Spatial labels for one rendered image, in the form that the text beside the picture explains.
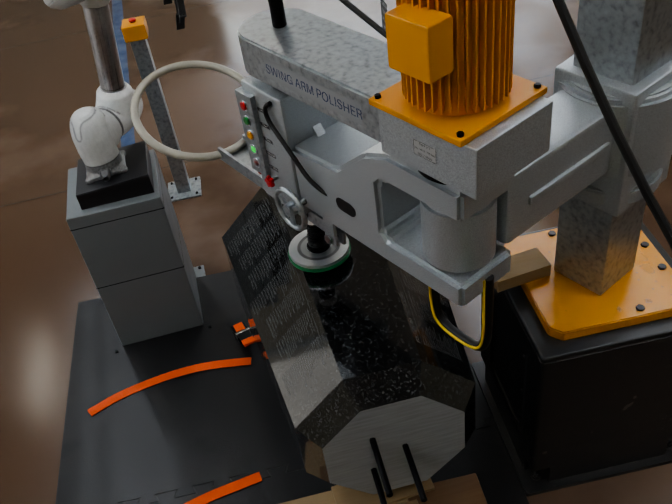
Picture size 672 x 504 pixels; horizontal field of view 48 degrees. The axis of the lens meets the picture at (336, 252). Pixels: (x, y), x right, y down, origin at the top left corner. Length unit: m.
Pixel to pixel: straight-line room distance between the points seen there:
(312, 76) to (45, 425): 2.26
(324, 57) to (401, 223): 0.49
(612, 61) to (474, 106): 0.64
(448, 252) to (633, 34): 0.72
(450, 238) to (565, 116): 0.48
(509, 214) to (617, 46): 0.53
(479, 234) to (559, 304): 0.78
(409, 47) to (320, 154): 0.72
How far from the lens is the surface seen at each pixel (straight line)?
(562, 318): 2.57
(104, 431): 3.53
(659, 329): 2.64
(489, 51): 1.61
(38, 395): 3.83
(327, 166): 2.13
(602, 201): 2.37
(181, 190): 4.68
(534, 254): 2.71
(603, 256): 2.54
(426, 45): 1.49
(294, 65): 2.01
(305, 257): 2.61
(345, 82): 1.88
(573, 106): 2.17
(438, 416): 2.41
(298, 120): 2.22
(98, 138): 3.30
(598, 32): 2.18
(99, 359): 3.82
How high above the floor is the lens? 2.63
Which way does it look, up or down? 41 degrees down
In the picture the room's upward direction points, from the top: 9 degrees counter-clockwise
